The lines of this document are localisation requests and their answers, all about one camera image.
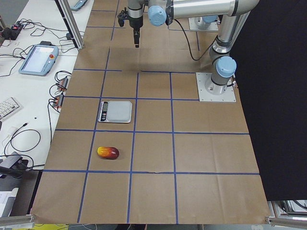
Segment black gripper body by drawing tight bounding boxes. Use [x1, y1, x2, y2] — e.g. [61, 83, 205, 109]
[129, 16, 143, 30]

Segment red yellow mango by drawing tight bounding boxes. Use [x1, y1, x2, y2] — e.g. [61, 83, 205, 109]
[97, 147, 119, 160]

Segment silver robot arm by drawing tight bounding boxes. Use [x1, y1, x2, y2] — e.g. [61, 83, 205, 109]
[195, 15, 218, 28]
[118, 0, 258, 95]

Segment silver digital kitchen scale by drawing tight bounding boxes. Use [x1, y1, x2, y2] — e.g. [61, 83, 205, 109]
[97, 101, 132, 123]

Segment orange usb hub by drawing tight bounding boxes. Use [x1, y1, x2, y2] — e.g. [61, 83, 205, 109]
[49, 94, 64, 112]
[56, 77, 69, 91]

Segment blue teach pendant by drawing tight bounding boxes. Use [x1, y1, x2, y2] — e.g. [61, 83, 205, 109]
[18, 45, 59, 76]

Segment brown paper table cover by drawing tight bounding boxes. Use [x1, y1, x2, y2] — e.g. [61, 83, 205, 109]
[31, 0, 269, 224]

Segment white keyboard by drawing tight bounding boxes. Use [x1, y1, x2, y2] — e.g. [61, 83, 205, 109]
[0, 97, 23, 122]

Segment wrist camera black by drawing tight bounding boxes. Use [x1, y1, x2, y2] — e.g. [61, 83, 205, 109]
[117, 7, 128, 27]

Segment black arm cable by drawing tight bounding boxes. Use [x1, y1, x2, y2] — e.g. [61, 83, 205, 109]
[174, 18, 216, 61]

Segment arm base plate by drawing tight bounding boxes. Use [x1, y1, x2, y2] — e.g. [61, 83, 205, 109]
[196, 72, 236, 103]
[189, 17, 219, 33]

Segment aluminium frame post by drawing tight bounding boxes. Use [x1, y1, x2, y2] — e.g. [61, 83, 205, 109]
[55, 0, 84, 50]

